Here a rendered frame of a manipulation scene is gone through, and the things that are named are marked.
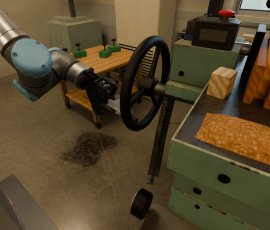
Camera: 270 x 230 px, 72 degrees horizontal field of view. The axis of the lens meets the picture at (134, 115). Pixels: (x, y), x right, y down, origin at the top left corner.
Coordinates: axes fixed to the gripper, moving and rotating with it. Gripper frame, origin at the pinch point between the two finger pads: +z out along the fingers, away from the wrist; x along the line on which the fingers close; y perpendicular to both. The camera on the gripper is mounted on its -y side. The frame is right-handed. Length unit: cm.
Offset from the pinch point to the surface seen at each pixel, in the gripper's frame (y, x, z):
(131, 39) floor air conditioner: -34, 123, -66
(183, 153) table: 26.7, -26.1, 17.5
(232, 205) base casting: 16.6, -20.2, 31.1
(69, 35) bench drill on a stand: -57, 103, -129
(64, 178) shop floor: -83, -3, -24
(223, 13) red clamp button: 38.4, -0.9, 10.4
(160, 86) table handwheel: 15.8, 1.4, 5.5
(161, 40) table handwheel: 25.5, 5.9, -1.0
